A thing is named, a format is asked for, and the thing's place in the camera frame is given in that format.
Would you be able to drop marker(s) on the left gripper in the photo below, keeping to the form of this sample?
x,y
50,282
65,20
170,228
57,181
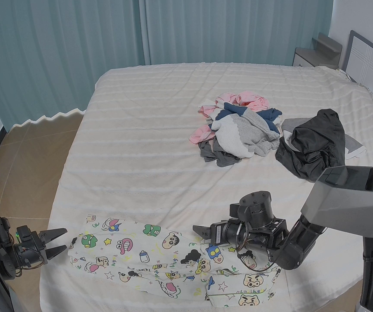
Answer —
x,y
30,255

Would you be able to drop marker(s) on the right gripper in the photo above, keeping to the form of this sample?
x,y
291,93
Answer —
x,y
230,236

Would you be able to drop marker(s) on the white printed pyjama top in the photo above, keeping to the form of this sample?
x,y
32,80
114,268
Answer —
x,y
141,258

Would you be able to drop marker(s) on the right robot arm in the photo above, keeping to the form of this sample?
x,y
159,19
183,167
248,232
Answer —
x,y
352,200

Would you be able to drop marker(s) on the pile of clothes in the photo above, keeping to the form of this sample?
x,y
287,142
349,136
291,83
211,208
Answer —
x,y
238,132

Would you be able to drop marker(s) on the bed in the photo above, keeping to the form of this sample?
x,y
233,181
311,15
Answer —
x,y
141,141

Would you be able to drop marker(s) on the black garment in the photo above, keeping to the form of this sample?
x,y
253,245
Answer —
x,y
313,148

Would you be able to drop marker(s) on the grey garment with white trim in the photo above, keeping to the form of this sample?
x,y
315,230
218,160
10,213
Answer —
x,y
355,148

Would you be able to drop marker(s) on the blue-green curtain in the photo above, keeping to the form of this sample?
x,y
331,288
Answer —
x,y
59,44
238,18

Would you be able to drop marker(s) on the grey bedside table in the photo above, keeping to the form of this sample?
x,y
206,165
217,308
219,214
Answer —
x,y
316,52

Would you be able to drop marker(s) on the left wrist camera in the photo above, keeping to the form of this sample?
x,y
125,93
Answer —
x,y
24,234

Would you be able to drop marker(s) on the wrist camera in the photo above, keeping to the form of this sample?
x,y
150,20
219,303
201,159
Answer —
x,y
24,234
234,210

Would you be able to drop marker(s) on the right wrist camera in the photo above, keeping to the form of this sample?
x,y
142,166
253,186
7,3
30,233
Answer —
x,y
234,210

